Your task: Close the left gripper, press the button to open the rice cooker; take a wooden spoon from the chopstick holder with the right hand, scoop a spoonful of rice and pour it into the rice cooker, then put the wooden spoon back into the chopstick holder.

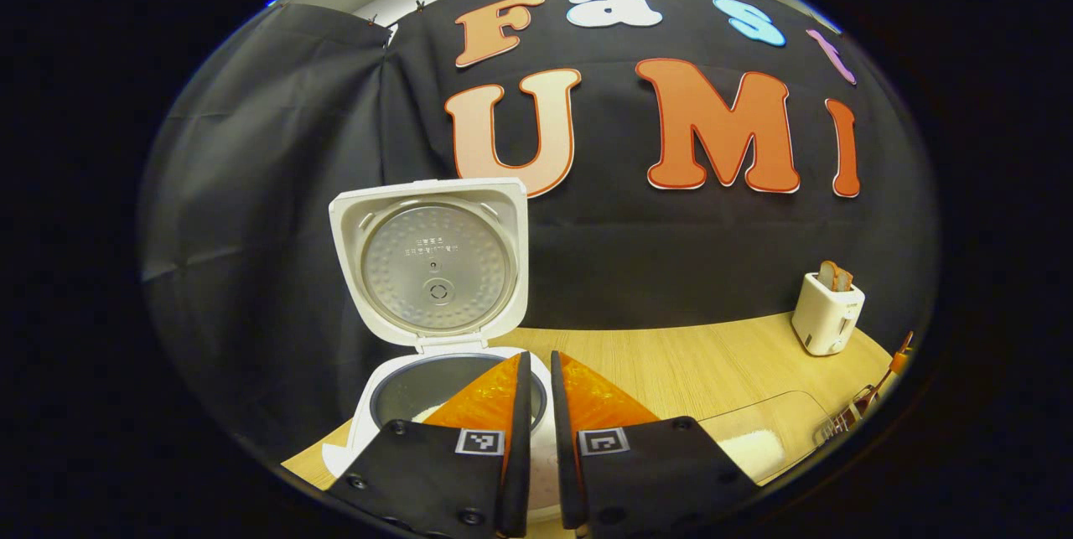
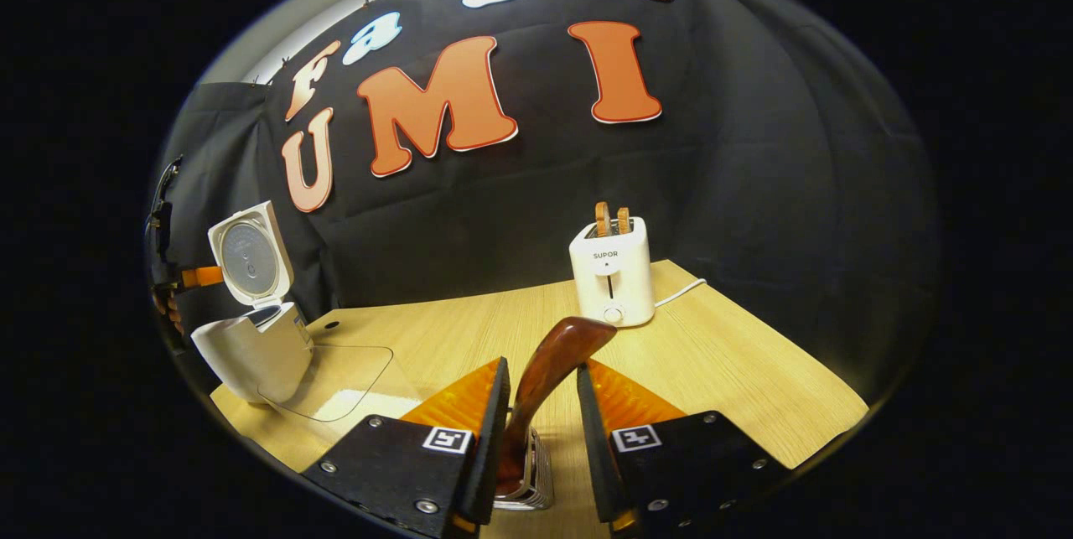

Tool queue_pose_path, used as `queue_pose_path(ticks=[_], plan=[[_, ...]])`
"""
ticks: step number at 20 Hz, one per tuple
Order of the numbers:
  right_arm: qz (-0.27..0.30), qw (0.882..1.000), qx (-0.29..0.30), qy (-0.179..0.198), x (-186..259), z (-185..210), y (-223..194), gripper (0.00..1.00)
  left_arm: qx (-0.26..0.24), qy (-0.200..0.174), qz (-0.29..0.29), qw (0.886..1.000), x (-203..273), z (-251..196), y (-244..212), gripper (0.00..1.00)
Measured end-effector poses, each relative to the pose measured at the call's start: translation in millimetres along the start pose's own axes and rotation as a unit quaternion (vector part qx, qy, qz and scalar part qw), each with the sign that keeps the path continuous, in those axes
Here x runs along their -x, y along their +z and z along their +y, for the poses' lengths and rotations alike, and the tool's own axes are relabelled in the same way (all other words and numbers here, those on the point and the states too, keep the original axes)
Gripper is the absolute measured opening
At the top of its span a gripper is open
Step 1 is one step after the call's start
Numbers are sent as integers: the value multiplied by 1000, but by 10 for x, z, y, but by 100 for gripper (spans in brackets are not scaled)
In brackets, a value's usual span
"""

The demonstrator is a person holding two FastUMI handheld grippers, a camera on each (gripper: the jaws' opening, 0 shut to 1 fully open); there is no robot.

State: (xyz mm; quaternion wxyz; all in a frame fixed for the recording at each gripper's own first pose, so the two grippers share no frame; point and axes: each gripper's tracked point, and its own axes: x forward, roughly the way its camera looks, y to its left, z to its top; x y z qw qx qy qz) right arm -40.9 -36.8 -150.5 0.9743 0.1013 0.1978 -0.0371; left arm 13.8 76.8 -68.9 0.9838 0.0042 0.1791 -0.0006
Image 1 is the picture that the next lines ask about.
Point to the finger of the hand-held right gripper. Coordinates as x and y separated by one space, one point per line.
901 355

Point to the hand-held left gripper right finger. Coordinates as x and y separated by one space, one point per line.
563 455

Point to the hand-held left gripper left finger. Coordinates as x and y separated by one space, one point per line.
520 438

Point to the pile of white rice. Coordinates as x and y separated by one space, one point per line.
753 455

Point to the white rice cooker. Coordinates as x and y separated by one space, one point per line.
436 271

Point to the white toaster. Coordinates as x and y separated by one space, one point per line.
826 317

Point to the toasted bread slice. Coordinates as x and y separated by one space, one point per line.
828 275
845 280

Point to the clear plastic container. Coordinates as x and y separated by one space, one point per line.
771 413

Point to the black backdrop cloth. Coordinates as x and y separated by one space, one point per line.
251 229

